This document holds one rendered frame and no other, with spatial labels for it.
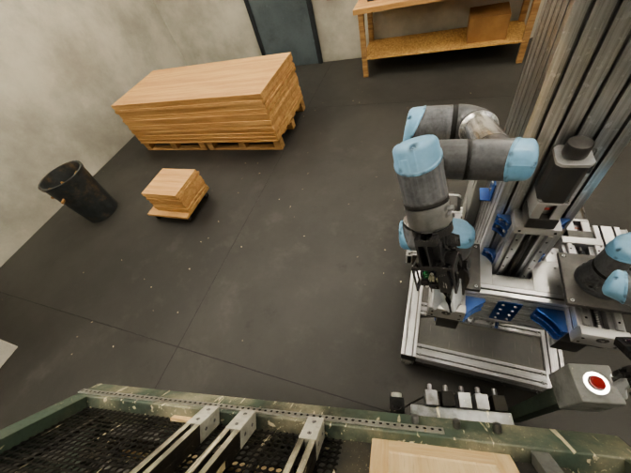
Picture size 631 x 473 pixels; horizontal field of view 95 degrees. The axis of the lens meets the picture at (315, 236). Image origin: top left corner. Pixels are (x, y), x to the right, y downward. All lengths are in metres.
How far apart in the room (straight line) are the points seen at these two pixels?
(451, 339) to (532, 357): 0.43
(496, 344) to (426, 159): 1.75
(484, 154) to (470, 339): 1.63
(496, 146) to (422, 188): 0.16
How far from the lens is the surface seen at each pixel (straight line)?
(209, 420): 1.40
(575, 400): 1.43
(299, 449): 1.14
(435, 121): 0.96
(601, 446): 1.44
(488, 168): 0.60
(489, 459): 1.28
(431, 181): 0.50
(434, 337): 2.08
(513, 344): 2.17
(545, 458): 1.32
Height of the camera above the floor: 2.17
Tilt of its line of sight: 50 degrees down
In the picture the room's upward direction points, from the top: 21 degrees counter-clockwise
